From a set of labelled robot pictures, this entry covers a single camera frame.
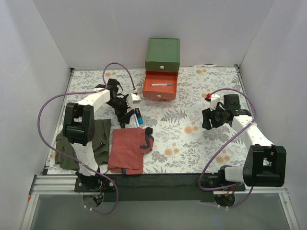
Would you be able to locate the blue cap thin marker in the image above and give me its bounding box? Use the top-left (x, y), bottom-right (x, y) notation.
top-left (133, 113), bottom-right (140, 128)

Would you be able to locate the teal cap white marker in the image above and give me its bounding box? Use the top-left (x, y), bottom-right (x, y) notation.
top-left (151, 83), bottom-right (173, 87)

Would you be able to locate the red drawer box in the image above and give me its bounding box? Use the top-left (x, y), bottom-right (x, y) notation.
top-left (142, 71), bottom-right (178, 100)

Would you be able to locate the green drawer box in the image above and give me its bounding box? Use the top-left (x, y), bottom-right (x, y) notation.
top-left (145, 37), bottom-right (180, 72)

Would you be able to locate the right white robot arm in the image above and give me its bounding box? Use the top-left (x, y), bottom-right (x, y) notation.
top-left (202, 94), bottom-right (286, 191)

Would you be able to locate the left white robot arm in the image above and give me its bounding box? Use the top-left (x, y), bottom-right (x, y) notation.
top-left (62, 79), bottom-right (141, 192)

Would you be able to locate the blue cap highlighter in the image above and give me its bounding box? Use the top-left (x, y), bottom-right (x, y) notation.
top-left (134, 108), bottom-right (143, 125)

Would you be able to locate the red folded shirt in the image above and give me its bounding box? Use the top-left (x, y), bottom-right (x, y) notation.
top-left (107, 127), bottom-right (154, 175)

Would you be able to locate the floral patterned table mat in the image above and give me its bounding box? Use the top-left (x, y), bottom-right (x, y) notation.
top-left (67, 65), bottom-right (248, 173)

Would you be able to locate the olive green shirt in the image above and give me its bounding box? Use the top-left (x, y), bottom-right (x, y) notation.
top-left (55, 119), bottom-right (111, 171)

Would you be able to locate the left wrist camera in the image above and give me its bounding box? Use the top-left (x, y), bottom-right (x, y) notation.
top-left (127, 93), bottom-right (141, 105)

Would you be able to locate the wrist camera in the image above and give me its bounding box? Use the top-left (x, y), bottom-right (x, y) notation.
top-left (127, 93), bottom-right (141, 105)
top-left (205, 93), bottom-right (221, 111)

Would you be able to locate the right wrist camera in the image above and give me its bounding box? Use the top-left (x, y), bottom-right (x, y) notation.
top-left (205, 93), bottom-right (221, 111)

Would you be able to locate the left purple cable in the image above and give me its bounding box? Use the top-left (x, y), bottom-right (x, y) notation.
top-left (38, 62), bottom-right (139, 214)

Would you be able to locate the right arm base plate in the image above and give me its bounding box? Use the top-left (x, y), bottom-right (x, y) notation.
top-left (199, 173), bottom-right (245, 192)

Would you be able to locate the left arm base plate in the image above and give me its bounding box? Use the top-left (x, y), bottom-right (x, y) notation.
top-left (74, 172), bottom-right (117, 193)

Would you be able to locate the aluminium frame rail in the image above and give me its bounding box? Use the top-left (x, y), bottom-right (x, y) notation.
top-left (21, 174), bottom-right (299, 230)

